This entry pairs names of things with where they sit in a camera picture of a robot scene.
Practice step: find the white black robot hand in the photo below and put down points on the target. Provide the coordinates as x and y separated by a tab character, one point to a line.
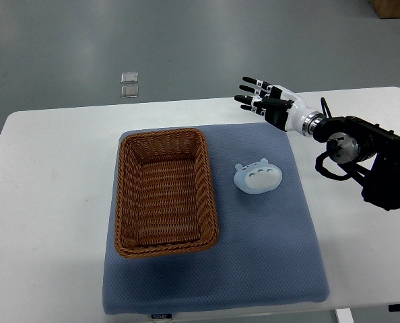
285	110

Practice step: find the blue white plush toy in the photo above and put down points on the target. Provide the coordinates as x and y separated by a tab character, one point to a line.
258	177

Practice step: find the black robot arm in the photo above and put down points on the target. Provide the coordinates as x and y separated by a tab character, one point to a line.
355	148

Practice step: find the brown wicker basket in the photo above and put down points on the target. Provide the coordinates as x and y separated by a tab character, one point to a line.
165	202

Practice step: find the upper metal floor plate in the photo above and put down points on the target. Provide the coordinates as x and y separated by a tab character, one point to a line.
129	77

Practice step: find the brown cardboard box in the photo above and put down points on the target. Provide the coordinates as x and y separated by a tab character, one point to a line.
386	9

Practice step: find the blue padded mat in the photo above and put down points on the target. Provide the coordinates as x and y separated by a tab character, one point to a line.
267	251

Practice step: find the white table leg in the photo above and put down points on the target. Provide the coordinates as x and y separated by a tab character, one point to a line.
344	315

